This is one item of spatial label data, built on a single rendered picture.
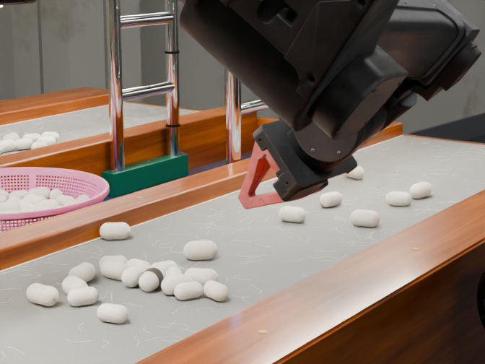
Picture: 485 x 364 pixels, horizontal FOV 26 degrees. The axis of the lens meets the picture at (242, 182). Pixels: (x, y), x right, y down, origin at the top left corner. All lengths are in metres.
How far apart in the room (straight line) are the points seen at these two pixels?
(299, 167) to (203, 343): 0.17
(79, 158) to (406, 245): 0.71
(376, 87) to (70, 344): 0.56
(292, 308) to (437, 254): 0.23
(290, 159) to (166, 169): 0.96
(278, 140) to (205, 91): 3.19
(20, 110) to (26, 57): 1.29
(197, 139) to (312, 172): 1.06
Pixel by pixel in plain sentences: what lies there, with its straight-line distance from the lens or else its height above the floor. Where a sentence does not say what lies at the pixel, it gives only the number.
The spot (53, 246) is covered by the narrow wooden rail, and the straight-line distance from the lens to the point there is 1.24.
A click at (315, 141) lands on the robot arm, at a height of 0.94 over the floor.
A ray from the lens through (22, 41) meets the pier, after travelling 3.41.
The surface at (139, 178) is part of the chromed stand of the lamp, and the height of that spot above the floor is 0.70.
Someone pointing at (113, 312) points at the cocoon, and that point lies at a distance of 1.01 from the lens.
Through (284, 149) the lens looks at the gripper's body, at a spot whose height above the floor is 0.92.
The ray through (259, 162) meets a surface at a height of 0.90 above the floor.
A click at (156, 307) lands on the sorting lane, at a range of 1.06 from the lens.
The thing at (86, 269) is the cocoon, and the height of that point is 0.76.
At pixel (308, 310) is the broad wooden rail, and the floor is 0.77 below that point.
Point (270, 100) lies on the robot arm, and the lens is 0.48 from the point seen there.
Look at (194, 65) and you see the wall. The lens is 4.04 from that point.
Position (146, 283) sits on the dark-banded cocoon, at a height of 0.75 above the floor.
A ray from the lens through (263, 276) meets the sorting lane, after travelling 1.15.
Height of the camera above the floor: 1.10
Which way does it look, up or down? 13 degrees down
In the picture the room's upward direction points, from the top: straight up
